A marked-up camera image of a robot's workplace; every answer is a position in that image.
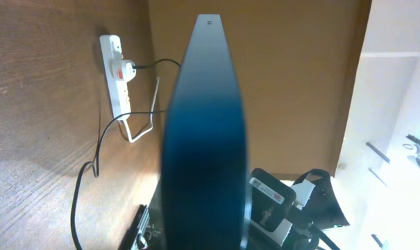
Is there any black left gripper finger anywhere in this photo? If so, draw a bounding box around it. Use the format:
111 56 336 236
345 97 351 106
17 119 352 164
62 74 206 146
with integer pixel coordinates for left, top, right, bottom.
118 205 150 250

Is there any blue Galaxy smartphone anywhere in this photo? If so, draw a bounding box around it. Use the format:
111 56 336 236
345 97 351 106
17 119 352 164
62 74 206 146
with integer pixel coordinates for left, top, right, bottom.
160 14 251 249

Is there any black USB charging cable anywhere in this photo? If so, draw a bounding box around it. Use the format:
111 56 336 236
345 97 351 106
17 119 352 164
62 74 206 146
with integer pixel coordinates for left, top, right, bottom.
69 58 182 250

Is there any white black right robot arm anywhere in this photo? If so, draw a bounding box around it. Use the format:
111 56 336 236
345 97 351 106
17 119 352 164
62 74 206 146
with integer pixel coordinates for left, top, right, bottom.
247 168 350 250

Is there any white USB charger adapter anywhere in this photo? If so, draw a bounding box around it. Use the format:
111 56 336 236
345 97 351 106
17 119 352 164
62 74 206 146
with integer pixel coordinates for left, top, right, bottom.
112 60 137 83

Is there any white power strip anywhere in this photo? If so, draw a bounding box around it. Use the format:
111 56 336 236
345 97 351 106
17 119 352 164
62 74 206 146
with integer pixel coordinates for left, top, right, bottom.
99 35 137 121

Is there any white power strip cord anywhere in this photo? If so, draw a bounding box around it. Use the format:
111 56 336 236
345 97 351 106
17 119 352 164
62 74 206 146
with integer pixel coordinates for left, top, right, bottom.
121 76 161 144

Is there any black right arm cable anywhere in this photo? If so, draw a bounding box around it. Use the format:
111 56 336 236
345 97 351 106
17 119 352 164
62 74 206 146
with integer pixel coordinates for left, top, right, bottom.
299 222 341 250

